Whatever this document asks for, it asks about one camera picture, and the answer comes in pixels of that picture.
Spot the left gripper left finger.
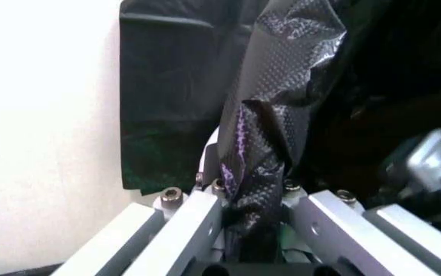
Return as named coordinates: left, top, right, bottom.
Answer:
left=49, top=128, right=230, bottom=276

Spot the black plastic garbage bag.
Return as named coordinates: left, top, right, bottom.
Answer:
left=216, top=0, right=441, bottom=263

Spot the silver-barred finger of the right gripper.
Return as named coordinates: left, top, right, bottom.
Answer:
left=384, top=127, right=441, bottom=202

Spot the dark grey trash bin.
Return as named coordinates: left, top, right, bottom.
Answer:
left=118, top=0, right=258, bottom=195

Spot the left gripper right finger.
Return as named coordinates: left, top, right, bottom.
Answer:
left=279, top=179, right=441, bottom=276

